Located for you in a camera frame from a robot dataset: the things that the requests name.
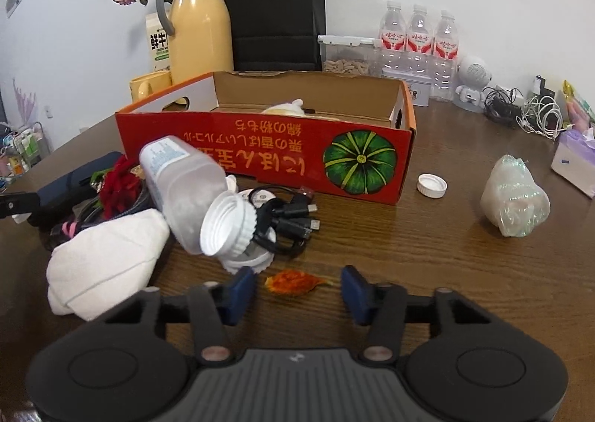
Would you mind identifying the storage rack with bottles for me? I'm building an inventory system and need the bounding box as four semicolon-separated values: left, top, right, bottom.
0;121;52;181

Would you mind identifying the black cable bundle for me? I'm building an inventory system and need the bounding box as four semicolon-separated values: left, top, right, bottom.
251;187;321;260

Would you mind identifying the white round cable reel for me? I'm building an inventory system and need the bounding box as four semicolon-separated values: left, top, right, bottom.
237;187;280;209

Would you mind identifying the navy blue pouch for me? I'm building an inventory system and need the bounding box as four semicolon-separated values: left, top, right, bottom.
28;151;126;228

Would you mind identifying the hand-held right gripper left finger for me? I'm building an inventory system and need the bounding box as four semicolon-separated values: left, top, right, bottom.
93;266;257;364

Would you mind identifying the white and yellow plush toy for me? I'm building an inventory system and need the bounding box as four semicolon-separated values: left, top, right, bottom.
260;99;317;117

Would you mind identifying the yellow mug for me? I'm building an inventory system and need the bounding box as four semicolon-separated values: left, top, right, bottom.
129;70;173;103

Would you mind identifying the black charger cable tangle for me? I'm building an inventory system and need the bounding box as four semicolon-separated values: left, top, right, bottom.
483;85;526;125

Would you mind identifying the yellow thermos jug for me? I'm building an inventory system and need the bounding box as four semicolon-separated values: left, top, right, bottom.
155;0;234;86

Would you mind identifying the orange dried leaf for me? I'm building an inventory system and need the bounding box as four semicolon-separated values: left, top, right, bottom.
264;270;332;296

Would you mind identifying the white robot figurine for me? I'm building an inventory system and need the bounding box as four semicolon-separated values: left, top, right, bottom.
452;55;495;113

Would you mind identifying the pink and black hair clip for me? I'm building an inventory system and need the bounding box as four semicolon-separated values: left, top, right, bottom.
49;218;80;239

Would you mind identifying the translucent plastic bottle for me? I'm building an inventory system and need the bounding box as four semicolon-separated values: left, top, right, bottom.
138;135;261;260

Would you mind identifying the clear water bottle red label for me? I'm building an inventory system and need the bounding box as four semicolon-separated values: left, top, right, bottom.
405;4;435;79
379;1;410;74
430;10;461;102

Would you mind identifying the white cable tangle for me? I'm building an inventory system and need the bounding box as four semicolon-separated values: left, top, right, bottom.
521;94;565;140

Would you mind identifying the purple tissue pack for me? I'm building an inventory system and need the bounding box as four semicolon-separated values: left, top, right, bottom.
551;127;595;199

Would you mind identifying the clear seed storage container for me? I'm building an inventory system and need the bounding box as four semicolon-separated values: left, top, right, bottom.
318;35;383;77

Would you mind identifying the yellow green snack packet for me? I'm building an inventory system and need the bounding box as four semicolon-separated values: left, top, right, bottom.
560;80;595;130

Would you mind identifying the white milk carton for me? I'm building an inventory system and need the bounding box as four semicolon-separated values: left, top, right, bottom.
145;13;173;74

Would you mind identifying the small white bottle cap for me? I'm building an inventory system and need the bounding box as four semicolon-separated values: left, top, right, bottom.
417;173;448;198

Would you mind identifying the ribbed white jar lid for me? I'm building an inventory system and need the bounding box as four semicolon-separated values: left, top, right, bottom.
222;241;275;275

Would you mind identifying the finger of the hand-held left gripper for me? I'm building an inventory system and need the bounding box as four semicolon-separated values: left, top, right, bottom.
0;192;42;219

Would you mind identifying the red cardboard box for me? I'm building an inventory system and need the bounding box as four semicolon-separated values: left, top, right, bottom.
115;70;417;206

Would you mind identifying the red artificial rose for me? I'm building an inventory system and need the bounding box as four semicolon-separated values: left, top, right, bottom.
90;156;147;220

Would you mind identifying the iridescent plastic bundle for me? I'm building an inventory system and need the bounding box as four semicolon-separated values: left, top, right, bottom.
480;154;551;238

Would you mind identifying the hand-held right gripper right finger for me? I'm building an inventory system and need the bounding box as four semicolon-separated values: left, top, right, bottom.
341;265;494;364

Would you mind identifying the white tin box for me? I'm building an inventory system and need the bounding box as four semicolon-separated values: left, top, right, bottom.
382;68;433;107

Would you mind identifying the black paper bag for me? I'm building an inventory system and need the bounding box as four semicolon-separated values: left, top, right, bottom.
215;0;326;73

